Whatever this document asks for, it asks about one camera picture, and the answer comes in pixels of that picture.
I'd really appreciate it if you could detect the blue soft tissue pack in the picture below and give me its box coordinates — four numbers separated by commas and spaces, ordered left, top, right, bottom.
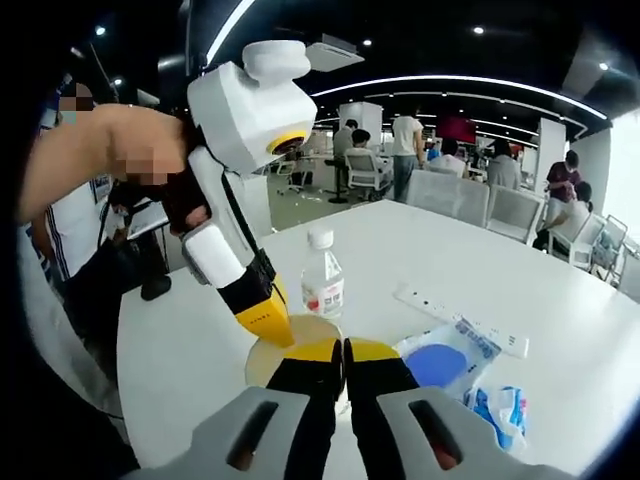
462, 383, 530, 454

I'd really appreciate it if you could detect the white office chair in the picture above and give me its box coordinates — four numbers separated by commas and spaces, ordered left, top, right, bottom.
273, 158, 315, 197
344, 152, 394, 201

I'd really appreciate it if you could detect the small black object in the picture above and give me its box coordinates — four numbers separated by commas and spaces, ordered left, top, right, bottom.
140, 273, 174, 302

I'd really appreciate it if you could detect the person's left hand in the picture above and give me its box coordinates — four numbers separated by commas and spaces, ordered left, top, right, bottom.
167, 185, 212, 237

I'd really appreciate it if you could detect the red screen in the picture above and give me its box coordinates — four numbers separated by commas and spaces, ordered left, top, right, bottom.
435, 115, 479, 144

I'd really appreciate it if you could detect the white power strip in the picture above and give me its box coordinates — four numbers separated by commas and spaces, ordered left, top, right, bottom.
392, 282, 531, 360

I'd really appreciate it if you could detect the white mesh chair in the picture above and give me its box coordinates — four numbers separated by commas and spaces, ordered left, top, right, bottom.
592, 214, 629, 289
547, 212, 606, 271

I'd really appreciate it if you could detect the clear plastic water bottle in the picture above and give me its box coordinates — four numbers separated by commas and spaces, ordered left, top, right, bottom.
300, 225, 346, 321

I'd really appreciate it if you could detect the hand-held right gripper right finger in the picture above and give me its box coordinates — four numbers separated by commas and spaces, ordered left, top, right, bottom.
343, 337, 579, 480

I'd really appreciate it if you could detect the wet wipes pack blue lid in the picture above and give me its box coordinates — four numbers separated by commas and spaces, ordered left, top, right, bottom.
394, 319, 504, 401

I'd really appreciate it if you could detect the white paper cup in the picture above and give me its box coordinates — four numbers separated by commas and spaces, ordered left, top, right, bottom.
244, 313, 347, 401

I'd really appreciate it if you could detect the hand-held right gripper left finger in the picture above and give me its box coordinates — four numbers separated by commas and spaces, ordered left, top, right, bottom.
119, 337, 347, 480

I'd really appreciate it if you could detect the grey office chair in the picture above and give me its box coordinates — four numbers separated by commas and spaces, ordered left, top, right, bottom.
405, 169, 491, 229
487, 184, 544, 246

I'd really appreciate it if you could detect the ceiling air conditioner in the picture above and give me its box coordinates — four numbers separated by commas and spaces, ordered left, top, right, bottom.
305, 33, 366, 69

